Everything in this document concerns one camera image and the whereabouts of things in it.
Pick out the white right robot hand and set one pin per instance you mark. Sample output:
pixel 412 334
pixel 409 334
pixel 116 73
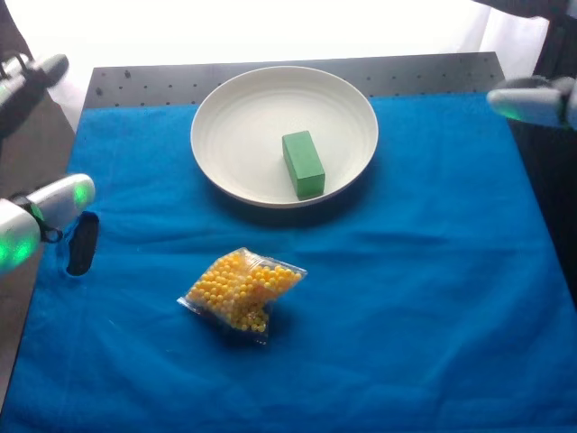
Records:
pixel 527 104

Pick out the green rectangular block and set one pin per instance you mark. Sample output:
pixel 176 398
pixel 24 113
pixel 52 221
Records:
pixel 302 162

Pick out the white round plate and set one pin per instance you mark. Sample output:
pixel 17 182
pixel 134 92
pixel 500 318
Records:
pixel 239 135

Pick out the blue table cloth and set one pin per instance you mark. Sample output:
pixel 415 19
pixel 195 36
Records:
pixel 405 270

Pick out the white backdrop curtain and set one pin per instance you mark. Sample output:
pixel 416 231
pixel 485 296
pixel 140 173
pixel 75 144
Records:
pixel 270 31

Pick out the black curtain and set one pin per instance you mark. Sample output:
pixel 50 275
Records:
pixel 11 27

